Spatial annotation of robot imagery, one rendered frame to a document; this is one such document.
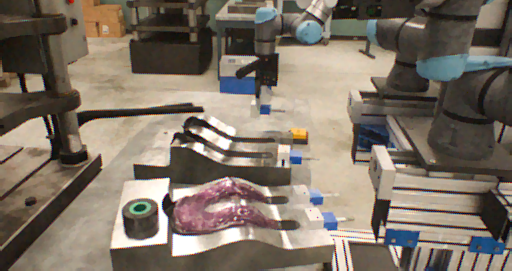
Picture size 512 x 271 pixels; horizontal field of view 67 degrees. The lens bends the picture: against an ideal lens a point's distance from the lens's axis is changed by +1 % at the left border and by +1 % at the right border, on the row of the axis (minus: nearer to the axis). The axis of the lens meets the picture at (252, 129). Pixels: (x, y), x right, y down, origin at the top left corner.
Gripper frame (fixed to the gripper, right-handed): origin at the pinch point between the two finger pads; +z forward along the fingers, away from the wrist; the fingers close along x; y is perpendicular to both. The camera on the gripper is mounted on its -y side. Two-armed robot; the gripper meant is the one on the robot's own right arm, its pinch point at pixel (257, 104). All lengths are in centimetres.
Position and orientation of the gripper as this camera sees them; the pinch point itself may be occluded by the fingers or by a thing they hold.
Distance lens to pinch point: 146.8
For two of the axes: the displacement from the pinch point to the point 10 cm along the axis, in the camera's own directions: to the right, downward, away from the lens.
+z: -0.2, 9.1, 4.1
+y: 9.9, 0.7, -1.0
